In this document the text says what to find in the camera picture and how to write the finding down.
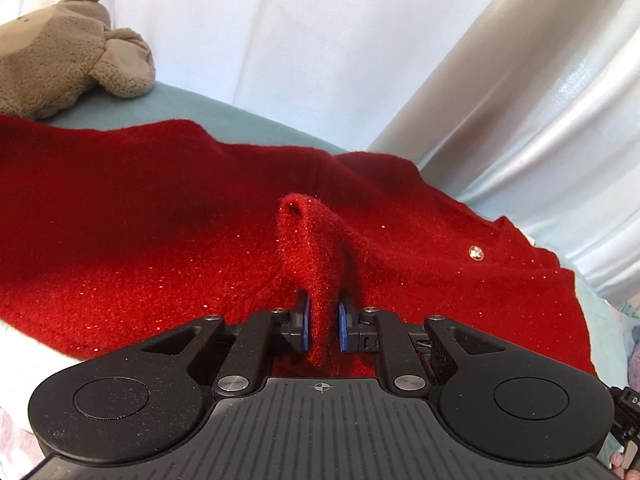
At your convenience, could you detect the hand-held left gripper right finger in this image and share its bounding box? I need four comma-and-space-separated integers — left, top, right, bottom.
338, 287, 507, 394

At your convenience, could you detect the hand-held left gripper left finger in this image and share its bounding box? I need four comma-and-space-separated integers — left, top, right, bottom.
136, 290, 314, 399

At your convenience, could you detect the red knitted sweater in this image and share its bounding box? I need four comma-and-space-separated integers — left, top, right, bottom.
0, 115, 599, 380

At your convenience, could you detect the person's right hand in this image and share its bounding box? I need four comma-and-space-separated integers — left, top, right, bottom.
611, 452, 640, 480

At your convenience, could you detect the pink patterned cloth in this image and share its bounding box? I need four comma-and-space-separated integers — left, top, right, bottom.
604, 298, 640, 346

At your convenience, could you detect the teal bed sheet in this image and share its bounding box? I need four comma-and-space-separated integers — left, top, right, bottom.
0, 82, 633, 411

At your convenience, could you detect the white curtain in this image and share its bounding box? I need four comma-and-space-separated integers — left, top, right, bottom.
95, 0, 640, 307

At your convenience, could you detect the grey-brown plush toy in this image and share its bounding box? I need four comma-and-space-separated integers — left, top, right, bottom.
0, 0, 157, 121

